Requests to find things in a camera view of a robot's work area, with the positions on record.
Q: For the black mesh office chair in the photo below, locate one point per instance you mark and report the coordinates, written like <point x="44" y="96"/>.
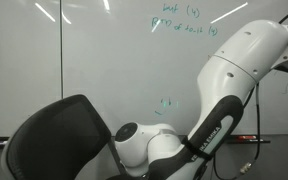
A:
<point x="56" y="142"/>

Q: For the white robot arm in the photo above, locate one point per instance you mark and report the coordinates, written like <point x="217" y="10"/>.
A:
<point x="156" y="152"/>

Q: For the red whiteboard marker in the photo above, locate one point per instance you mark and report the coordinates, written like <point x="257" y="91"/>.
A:
<point x="246" y="137"/>

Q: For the black marker tray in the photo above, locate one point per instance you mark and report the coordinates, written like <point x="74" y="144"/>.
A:
<point x="233" y="140"/>

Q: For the left white whiteboard panel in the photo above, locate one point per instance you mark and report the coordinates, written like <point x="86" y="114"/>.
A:
<point x="30" y="70"/>

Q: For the large white whiteboard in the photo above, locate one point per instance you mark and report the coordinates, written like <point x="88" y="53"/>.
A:
<point x="138" y="60"/>

